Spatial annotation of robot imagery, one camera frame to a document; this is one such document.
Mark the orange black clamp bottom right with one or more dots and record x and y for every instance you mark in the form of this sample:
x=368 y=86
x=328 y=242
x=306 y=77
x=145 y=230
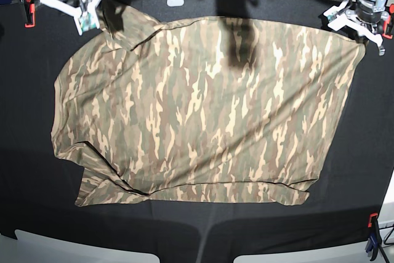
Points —
x=374 y=238

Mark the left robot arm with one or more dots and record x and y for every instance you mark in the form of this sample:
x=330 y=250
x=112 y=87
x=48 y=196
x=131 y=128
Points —
x=371 y=20

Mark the red clamp edge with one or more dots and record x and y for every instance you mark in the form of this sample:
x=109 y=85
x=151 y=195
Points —
x=29 y=11
x=388 y=24

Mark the red clamp right edge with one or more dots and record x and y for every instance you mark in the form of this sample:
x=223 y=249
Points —
x=388 y=24

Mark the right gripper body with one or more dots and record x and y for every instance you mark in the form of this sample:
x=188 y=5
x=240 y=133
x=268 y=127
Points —
x=85 y=16

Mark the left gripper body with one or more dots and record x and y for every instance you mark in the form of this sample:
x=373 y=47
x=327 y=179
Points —
x=343 y=15

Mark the camouflage t-shirt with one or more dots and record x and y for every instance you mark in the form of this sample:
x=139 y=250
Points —
x=206 y=109

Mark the red clamp left edge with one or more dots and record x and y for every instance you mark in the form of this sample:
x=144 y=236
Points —
x=29 y=11

